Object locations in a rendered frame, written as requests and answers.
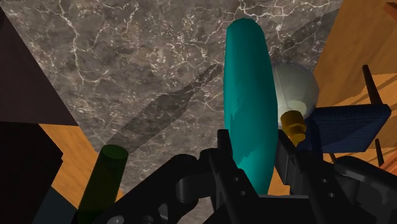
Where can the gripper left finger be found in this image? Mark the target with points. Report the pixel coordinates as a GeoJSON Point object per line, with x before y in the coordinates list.
{"type": "Point", "coordinates": [192, 173]}

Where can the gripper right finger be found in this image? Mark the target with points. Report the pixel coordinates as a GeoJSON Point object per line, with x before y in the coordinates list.
{"type": "Point", "coordinates": [313, 173]}

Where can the teal oval plate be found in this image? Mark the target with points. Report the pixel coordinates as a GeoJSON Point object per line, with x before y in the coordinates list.
{"type": "Point", "coordinates": [251, 99]}

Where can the blue seat dark-legged chair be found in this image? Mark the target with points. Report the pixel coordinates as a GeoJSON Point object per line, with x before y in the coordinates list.
{"type": "Point", "coordinates": [347, 127]}

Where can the pale round flask yellow stopper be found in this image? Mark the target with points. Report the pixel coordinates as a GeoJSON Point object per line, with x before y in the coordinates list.
{"type": "Point", "coordinates": [294, 90]}

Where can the dark green bottle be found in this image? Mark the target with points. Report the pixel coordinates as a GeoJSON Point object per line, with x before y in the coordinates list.
{"type": "Point", "coordinates": [104, 183]}

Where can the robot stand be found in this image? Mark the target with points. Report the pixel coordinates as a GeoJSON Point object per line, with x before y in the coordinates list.
{"type": "Point", "coordinates": [21, 149]}

